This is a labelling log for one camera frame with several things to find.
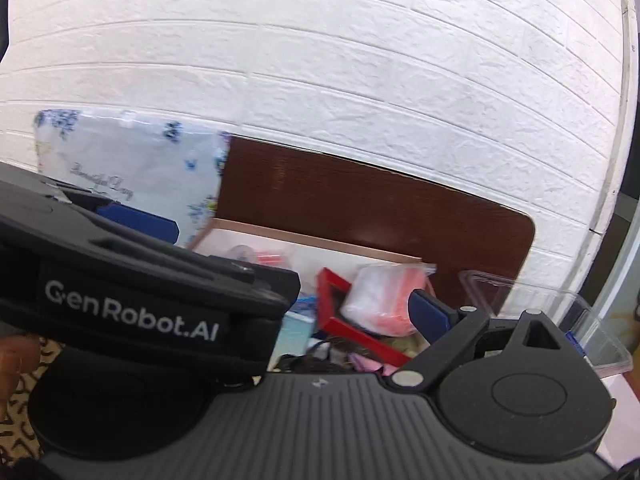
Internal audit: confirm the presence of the zip bag with red strips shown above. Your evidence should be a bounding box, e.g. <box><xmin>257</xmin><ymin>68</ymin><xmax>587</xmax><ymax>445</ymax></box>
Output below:
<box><xmin>340</xmin><ymin>263</ymin><xmax>436</xmax><ymax>337</ymax></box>

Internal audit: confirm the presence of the bare left hand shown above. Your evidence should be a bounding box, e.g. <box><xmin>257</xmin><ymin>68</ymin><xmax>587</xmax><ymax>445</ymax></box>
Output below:
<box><xmin>1</xmin><ymin>335</ymin><xmax>41</xmax><ymax>398</ymax></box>

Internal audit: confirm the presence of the open cardboard box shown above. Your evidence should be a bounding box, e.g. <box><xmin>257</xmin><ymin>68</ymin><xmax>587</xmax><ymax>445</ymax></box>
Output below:
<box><xmin>178</xmin><ymin>218</ymin><xmax>422</xmax><ymax>299</ymax></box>

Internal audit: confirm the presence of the floral plastic bag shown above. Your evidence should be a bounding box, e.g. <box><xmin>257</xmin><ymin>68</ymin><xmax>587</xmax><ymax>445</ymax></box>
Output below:
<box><xmin>34</xmin><ymin>108</ymin><xmax>232</xmax><ymax>246</ymax></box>

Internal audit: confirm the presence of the dark brown board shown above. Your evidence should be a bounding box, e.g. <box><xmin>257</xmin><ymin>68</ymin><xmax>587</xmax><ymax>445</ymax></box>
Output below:
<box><xmin>217</xmin><ymin>138</ymin><xmax>535</xmax><ymax>307</ymax></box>

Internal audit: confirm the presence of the clear plastic container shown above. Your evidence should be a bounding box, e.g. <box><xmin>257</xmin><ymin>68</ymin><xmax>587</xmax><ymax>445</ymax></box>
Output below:
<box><xmin>460</xmin><ymin>271</ymin><xmax>634</xmax><ymax>378</ymax></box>

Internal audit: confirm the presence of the red frame box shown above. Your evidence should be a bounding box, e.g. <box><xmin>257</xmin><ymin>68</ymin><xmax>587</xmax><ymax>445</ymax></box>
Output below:
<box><xmin>317</xmin><ymin>268</ymin><xmax>410</xmax><ymax>367</ymax></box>

